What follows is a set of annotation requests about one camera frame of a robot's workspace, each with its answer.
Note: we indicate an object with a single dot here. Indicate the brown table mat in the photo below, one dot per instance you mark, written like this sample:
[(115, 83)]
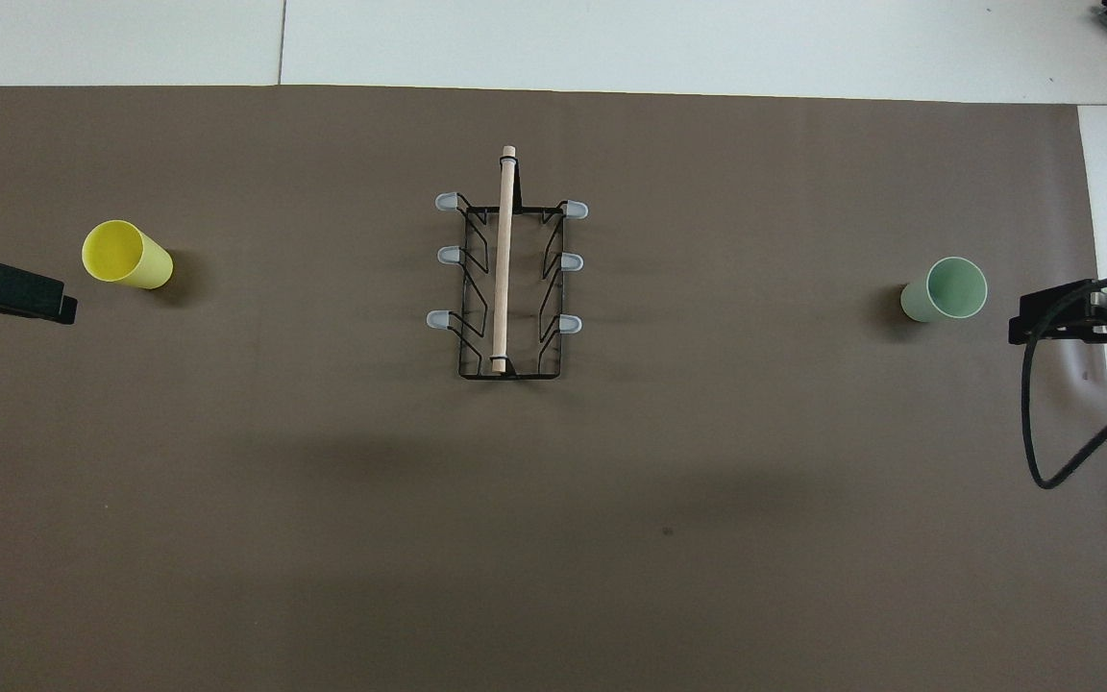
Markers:
[(323, 481)]

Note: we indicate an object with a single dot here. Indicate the pale green plastic cup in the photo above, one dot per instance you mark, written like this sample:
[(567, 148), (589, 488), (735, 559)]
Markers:
[(957, 288)]

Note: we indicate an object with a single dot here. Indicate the yellow plastic cup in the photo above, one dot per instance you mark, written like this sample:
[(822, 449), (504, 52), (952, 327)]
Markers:
[(116, 252)]

